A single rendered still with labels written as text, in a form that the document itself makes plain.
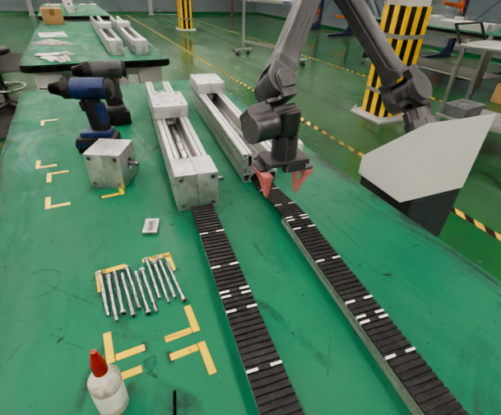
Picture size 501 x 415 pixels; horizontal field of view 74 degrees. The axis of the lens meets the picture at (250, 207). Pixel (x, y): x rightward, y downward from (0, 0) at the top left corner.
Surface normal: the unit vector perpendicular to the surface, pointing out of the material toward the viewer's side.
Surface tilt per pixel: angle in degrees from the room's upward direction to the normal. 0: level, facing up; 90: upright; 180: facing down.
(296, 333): 0
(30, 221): 0
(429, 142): 90
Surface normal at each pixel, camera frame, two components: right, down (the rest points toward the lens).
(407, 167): -0.92, 0.19
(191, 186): 0.33, 0.55
